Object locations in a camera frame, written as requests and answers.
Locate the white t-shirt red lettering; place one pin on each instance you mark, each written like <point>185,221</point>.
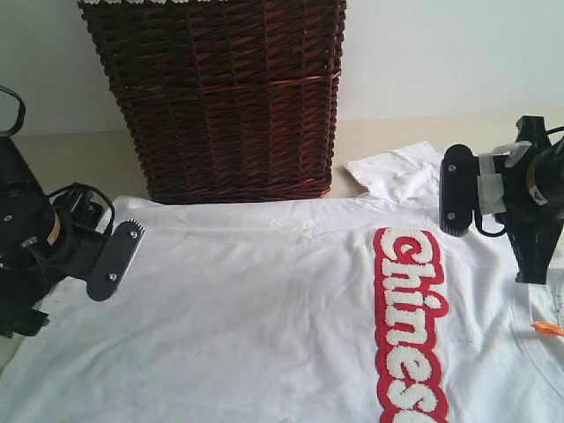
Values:
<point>329,310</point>

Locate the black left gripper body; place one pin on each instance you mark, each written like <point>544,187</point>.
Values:
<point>43,241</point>

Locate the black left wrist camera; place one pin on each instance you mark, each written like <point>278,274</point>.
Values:
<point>114,260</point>

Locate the dark red wicker basket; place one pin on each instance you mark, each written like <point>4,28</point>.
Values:
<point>232,101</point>

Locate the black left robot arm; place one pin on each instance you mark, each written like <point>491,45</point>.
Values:
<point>17,179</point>

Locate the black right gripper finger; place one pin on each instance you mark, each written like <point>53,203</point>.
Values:
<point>533,248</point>

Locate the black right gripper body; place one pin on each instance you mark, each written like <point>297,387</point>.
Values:
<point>533,186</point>

